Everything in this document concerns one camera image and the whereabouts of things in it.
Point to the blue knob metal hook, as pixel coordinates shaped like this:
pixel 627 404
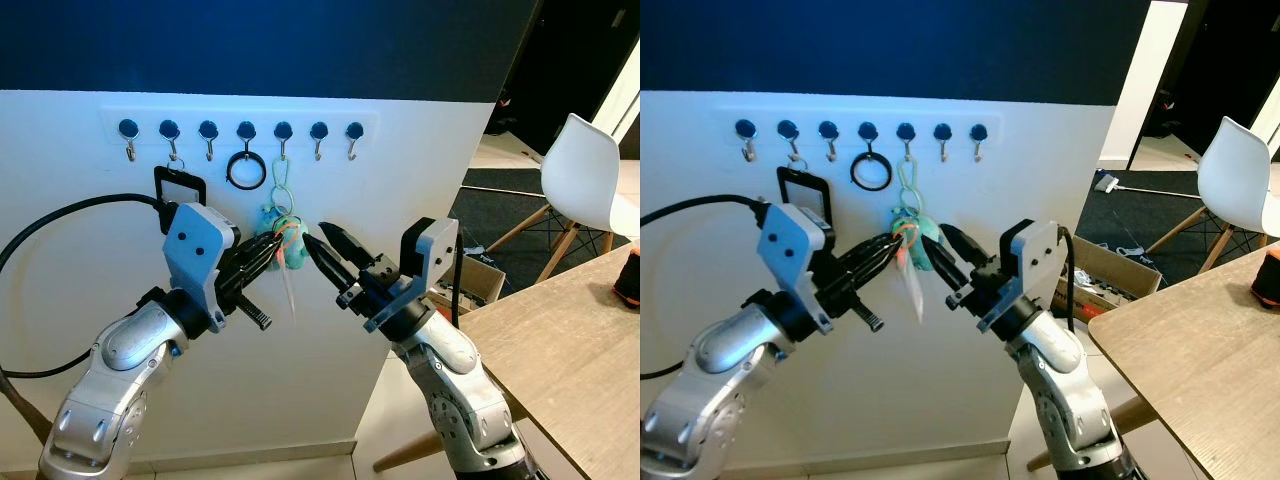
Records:
pixel 906 130
pixel 246 128
pixel 319 129
pixel 868 129
pixel 283 129
pixel 745 128
pixel 978 131
pixel 787 128
pixel 208 128
pixel 169 128
pixel 354 129
pixel 128 128
pixel 828 128
pixel 942 130

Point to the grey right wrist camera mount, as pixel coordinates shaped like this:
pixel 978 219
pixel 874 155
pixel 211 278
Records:
pixel 1035 255
pixel 430 255

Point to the dark floor rug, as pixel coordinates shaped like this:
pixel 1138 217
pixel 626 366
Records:
pixel 500 205
pixel 1130 215

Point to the orange and black object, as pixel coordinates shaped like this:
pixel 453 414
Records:
pixel 628 280
pixel 1267 280

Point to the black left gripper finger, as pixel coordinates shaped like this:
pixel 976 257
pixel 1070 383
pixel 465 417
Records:
pixel 880 250
pixel 876 273
pixel 265 249
pixel 262 272

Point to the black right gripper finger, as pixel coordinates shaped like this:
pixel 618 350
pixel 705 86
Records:
pixel 347 248
pixel 952 265
pixel 327 265
pixel 968 246

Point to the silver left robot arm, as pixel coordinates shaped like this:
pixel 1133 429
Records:
pixel 120 350
pixel 725 350

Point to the white door frame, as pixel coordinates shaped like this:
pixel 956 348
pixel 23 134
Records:
pixel 620 95
pixel 1140 90

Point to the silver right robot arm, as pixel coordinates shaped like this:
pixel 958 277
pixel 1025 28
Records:
pixel 455 400
pixel 1065 400

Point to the white wall hook rail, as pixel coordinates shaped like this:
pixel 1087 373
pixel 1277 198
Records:
pixel 228 116
pixel 850 116

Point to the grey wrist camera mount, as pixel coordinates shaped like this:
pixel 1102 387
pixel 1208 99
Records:
pixel 430 255
pixel 195 245
pixel 1035 255
pixel 790 245

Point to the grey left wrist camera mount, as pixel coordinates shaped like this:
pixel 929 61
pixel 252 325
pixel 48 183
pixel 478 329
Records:
pixel 790 245
pixel 195 245

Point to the black rectangular key loop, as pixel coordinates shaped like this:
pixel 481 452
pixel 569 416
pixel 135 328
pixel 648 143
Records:
pixel 781 185
pixel 157 185

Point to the open cardboard box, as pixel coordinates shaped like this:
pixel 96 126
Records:
pixel 1120 275
pixel 485 275

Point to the white chair wooden legs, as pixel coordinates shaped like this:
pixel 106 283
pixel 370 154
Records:
pixel 585 170
pixel 1240 170

